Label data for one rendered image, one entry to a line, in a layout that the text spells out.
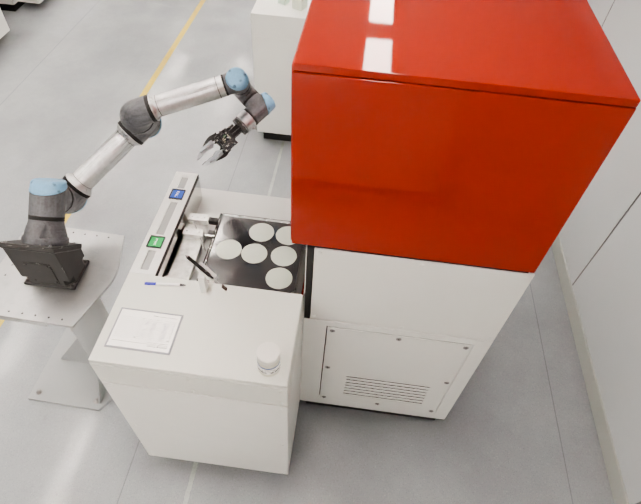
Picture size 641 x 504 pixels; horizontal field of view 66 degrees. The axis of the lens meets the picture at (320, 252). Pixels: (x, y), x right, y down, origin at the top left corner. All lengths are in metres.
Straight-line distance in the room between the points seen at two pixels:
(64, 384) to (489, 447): 2.10
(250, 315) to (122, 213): 1.96
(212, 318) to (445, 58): 1.05
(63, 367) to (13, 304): 0.83
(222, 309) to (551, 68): 1.18
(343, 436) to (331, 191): 1.47
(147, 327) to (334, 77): 1.00
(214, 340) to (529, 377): 1.82
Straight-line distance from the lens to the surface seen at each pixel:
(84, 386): 2.79
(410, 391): 2.30
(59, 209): 1.98
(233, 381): 1.58
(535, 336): 3.07
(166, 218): 2.02
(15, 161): 4.17
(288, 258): 1.90
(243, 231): 2.00
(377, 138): 1.22
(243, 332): 1.65
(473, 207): 1.38
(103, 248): 2.17
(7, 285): 2.19
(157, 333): 1.69
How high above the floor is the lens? 2.37
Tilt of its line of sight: 50 degrees down
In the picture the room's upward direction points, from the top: 4 degrees clockwise
